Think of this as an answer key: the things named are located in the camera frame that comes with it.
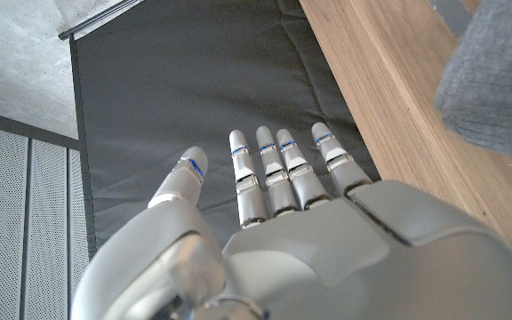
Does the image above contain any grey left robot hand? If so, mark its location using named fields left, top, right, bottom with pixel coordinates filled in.
left=69, top=122, right=512, bottom=320

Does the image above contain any black backdrop curtain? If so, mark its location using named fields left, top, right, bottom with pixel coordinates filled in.
left=69, top=0, right=380, bottom=260

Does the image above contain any grey folded cloth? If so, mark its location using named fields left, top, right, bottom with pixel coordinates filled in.
left=433, top=0, right=512, bottom=183

